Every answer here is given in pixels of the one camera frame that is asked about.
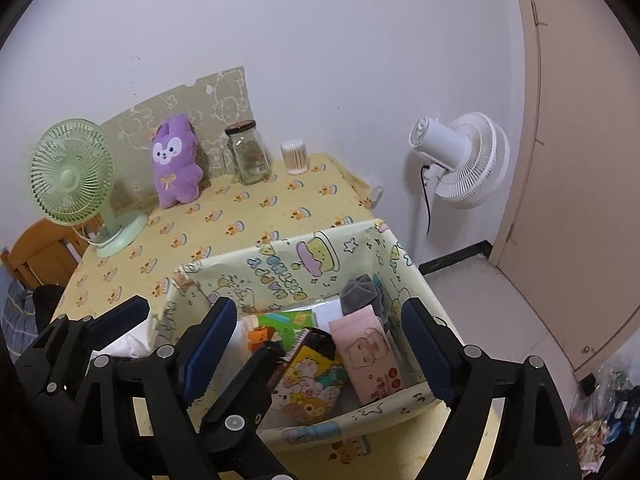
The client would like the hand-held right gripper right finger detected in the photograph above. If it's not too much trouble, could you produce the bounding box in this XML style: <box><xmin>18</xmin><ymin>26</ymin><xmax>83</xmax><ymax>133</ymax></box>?
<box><xmin>402</xmin><ymin>297</ymin><xmax>583</xmax><ymax>480</ymax></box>

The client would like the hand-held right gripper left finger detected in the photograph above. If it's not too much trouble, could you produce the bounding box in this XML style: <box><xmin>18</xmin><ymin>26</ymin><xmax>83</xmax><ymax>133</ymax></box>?
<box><xmin>75</xmin><ymin>297</ymin><xmax>237</xmax><ymax>480</ymax></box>

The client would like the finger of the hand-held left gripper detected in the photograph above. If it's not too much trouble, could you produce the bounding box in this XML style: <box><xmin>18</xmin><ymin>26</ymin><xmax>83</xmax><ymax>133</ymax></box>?
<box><xmin>82</xmin><ymin>296</ymin><xmax>152</xmax><ymax>358</ymax></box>
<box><xmin>199</xmin><ymin>341</ymin><xmax>286</xmax><ymax>455</ymax></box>

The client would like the white cloth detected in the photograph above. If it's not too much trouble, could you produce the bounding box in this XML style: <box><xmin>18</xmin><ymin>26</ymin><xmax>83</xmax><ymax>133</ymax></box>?
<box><xmin>90</xmin><ymin>317</ymin><xmax>156</xmax><ymax>361</ymax></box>

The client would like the cartoon bear tissue pack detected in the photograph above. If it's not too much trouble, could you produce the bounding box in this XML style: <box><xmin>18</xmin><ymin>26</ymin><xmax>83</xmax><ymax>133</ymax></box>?
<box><xmin>270</xmin><ymin>327</ymin><xmax>351</xmax><ymax>428</ymax></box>

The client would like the grey fuzzy cloth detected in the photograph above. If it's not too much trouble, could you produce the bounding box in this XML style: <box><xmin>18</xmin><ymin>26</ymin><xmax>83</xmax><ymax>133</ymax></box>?
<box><xmin>340</xmin><ymin>274</ymin><xmax>396</xmax><ymax>326</ymax></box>

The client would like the cartoon printed storage box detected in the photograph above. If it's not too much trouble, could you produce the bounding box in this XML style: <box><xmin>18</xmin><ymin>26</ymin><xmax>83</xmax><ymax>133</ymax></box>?
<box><xmin>150</xmin><ymin>219</ymin><xmax>468</xmax><ymax>446</ymax></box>

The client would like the blue plaid bedding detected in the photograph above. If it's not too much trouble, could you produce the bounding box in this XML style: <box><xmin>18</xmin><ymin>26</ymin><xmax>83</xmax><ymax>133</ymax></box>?
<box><xmin>0</xmin><ymin>280</ymin><xmax>41</xmax><ymax>356</ymax></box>

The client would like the wooden chair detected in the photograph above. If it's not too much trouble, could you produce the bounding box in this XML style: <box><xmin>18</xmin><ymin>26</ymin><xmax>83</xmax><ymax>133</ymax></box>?
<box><xmin>0</xmin><ymin>220</ymin><xmax>88</xmax><ymax>293</ymax></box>

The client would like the white paper sheet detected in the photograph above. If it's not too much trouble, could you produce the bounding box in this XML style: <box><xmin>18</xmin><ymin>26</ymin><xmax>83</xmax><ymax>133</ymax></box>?
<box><xmin>312</xmin><ymin>297</ymin><xmax>346</xmax><ymax>333</ymax></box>

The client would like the green desk fan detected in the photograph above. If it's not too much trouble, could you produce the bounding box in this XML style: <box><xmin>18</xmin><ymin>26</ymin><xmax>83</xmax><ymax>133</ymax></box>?
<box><xmin>29</xmin><ymin>117</ymin><xmax>149</xmax><ymax>260</ymax></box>

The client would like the purple plush toy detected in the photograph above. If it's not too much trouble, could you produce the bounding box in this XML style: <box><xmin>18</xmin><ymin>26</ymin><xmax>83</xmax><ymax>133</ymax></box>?
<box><xmin>150</xmin><ymin>114</ymin><xmax>205</xmax><ymax>209</ymax></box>

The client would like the pile of plastic bags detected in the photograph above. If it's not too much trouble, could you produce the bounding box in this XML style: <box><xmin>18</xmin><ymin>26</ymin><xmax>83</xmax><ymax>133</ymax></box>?
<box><xmin>570</xmin><ymin>350</ymin><xmax>640</xmax><ymax>476</ymax></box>

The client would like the glass jar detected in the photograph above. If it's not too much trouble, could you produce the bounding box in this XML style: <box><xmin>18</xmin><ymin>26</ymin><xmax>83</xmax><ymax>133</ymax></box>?
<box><xmin>224</xmin><ymin>120</ymin><xmax>272</xmax><ymax>186</ymax></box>

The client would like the white standing fan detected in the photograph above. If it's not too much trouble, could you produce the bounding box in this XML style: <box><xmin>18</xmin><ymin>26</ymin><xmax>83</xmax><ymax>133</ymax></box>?
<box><xmin>407</xmin><ymin>111</ymin><xmax>511</xmax><ymax>211</ymax></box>

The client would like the cotton swab container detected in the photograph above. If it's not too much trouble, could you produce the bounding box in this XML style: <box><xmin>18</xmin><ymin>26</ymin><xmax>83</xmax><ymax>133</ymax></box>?
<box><xmin>280</xmin><ymin>138</ymin><xmax>311</xmax><ymax>176</ymax></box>

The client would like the patterned cardboard board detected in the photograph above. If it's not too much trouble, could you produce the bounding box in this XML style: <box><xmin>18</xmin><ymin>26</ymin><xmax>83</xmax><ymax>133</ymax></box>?
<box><xmin>97</xmin><ymin>65</ymin><xmax>253</xmax><ymax>211</ymax></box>

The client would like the beige door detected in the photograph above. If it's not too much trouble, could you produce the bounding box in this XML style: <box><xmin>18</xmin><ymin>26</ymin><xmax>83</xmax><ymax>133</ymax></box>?
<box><xmin>487</xmin><ymin>0</ymin><xmax>640</xmax><ymax>386</ymax></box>

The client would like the black fan cable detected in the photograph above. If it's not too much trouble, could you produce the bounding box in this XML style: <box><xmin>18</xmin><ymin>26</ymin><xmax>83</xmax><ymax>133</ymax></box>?
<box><xmin>419</xmin><ymin>162</ymin><xmax>436</xmax><ymax>236</ymax></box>

